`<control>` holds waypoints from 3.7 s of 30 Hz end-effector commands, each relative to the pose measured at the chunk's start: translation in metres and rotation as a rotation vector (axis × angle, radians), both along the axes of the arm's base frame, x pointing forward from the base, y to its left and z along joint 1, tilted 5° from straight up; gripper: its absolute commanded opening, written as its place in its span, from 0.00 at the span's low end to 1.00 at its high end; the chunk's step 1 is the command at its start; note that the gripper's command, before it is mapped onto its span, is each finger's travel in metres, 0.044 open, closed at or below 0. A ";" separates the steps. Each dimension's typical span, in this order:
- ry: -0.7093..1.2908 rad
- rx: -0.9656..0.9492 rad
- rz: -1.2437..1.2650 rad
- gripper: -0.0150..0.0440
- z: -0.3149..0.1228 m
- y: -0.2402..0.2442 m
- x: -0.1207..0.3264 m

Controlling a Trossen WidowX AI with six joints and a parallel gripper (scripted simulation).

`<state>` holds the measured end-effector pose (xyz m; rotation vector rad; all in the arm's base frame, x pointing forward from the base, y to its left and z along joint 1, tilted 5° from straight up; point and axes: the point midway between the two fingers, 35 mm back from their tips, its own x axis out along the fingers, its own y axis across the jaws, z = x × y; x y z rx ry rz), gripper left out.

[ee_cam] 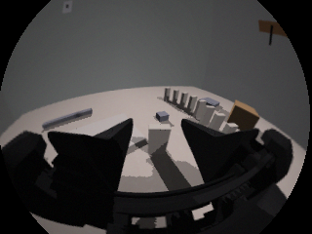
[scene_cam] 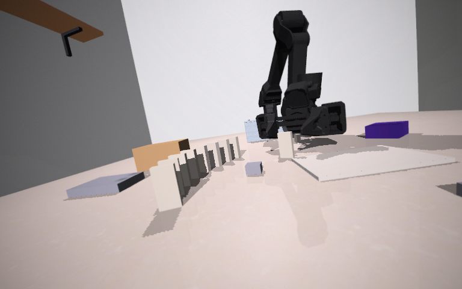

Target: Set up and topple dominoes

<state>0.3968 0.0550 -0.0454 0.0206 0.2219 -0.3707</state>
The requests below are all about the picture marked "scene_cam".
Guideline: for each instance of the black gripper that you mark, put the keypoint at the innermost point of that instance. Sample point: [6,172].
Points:
[327,119]

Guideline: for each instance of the brown rectangular block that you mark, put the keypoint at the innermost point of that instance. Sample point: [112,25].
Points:
[147,156]

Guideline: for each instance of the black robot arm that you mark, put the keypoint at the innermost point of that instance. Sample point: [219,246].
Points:
[292,40]

